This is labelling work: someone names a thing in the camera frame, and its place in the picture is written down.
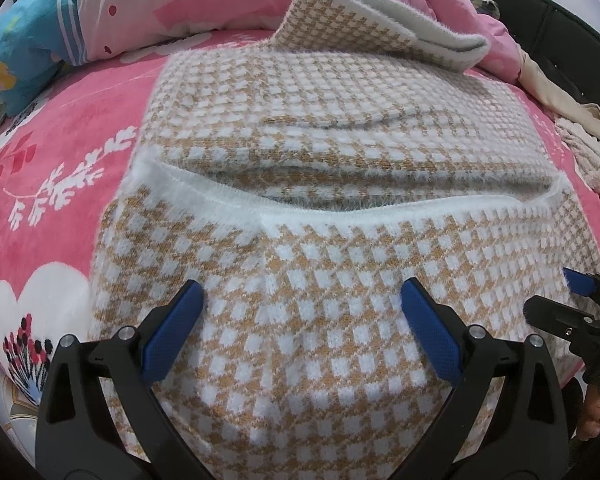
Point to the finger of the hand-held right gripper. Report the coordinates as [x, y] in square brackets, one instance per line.
[577, 282]
[555, 312]

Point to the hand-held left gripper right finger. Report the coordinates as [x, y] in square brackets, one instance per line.
[430, 330]

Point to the white fluffy garment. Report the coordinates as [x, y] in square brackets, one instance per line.
[590, 155]

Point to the beige garment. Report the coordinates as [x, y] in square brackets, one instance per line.
[545, 90]

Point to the dark plaid cloth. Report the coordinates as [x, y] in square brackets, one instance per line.
[485, 6]

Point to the patterned bed skirt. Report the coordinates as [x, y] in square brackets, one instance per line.
[5, 410]

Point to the pink printed quilt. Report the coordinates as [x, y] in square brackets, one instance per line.
[180, 0]

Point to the tan white checked knit sweater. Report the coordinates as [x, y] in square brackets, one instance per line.
[330, 160]

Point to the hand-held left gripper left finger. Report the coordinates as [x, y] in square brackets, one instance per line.
[175, 330]

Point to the pink floral blanket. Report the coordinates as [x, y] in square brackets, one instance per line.
[55, 135]

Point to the person's right hand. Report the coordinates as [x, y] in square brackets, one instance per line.
[592, 415]

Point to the black headboard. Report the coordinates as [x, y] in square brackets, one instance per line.
[555, 25]

